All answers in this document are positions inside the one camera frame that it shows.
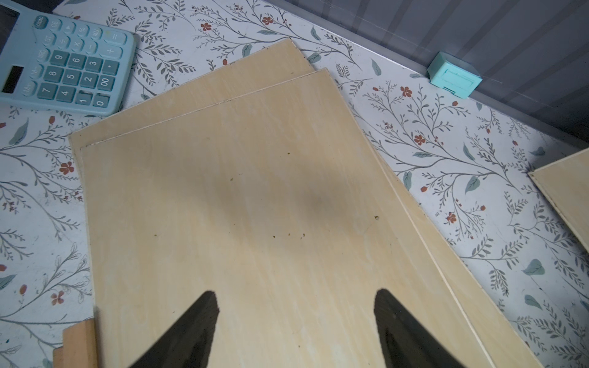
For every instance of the floral table mat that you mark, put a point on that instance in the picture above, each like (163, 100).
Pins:
(465, 163)

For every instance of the front left wooden easel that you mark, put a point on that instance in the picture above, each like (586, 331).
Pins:
(79, 349)

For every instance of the teal calculator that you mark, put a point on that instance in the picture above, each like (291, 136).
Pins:
(50, 62)

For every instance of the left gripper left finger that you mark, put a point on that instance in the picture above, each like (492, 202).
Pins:
(188, 342)

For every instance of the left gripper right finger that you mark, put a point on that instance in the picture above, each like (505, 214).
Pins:
(403, 340)

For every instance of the small teal box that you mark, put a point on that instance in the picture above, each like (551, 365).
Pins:
(454, 75)

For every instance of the light plywood board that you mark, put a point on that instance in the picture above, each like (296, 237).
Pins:
(221, 83)
(564, 183)
(257, 221)

